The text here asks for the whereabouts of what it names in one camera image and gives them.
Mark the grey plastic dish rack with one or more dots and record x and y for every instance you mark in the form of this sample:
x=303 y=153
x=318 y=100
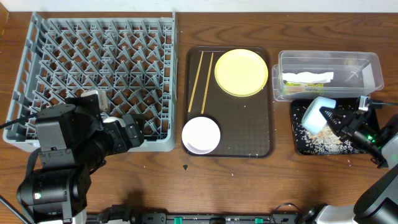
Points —
x=134 y=60

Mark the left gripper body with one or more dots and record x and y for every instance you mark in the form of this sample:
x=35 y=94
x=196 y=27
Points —
x=134 y=130

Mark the black waste tray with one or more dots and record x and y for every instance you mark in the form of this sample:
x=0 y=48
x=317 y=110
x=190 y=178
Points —
x=326 y=146

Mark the yellow round plate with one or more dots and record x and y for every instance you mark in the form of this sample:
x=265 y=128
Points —
x=241 y=72

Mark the clear plastic bin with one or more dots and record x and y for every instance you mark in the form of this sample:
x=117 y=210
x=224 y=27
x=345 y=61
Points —
x=355 y=73

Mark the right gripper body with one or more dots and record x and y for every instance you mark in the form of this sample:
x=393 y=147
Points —
x=354 y=130

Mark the light blue bowl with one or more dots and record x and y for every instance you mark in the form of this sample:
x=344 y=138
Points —
x=312 y=120

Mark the green orange snack wrapper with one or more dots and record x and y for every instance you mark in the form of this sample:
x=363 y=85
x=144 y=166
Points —
x=292 y=88

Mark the white bowl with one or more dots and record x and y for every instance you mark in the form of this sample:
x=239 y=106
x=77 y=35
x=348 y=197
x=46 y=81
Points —
x=201 y=135

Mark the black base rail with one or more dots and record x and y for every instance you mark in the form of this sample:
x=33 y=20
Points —
x=126 y=214

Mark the spilled rice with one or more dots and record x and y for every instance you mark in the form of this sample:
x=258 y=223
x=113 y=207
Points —
x=323 y=141

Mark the dark brown serving tray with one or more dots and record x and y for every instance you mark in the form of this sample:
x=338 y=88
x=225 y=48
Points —
x=246 y=123

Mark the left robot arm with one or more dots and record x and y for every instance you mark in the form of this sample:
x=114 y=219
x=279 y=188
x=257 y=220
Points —
x=74 y=142

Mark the white cup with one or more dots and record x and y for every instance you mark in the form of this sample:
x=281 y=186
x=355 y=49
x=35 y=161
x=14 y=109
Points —
x=112 y=119

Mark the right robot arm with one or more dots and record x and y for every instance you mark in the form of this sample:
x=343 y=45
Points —
x=378 y=204

